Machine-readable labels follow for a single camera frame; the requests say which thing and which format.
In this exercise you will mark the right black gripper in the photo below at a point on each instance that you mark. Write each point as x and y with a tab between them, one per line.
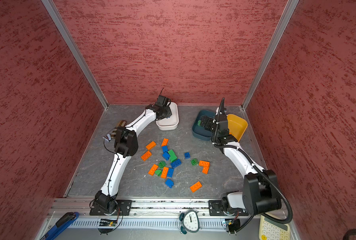
210	121

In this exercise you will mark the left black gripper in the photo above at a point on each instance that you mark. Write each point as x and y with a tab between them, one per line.
169	113

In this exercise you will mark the orange lego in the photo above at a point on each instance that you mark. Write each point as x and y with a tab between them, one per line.
205	170
164	142
151	145
146	155
195	187
153	169
204	164
164	172

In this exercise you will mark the green lego small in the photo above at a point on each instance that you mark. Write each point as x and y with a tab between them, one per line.
194	162

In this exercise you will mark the blue lego long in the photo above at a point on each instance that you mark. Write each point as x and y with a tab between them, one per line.
176	163

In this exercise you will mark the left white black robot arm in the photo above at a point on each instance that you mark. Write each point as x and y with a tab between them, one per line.
126	146

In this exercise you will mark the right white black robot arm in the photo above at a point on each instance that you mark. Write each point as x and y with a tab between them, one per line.
259	194

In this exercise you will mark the yellow rectangular container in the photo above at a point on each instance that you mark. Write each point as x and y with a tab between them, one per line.
237	126

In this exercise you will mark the white rectangular container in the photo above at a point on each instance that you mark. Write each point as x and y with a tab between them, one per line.
172	123

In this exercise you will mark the teal rectangular container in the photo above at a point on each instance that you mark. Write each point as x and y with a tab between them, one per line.
198	131

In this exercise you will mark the plaid brown cylinder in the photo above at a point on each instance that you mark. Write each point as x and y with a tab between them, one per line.
122	123

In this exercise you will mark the small grey clip object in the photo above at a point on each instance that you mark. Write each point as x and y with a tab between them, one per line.
108	137

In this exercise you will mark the blue lego front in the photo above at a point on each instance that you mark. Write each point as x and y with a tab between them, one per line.
169	183

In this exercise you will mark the white analog clock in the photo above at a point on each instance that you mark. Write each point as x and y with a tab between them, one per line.
189	222

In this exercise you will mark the yellow calculator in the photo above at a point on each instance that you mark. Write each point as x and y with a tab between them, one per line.
270	230

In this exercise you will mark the blue utility knife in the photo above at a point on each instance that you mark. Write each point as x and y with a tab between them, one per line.
62	224

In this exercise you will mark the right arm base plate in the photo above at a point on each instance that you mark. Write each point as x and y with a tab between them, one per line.
223	208

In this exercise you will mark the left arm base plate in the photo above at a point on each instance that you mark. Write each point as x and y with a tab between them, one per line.
123	206

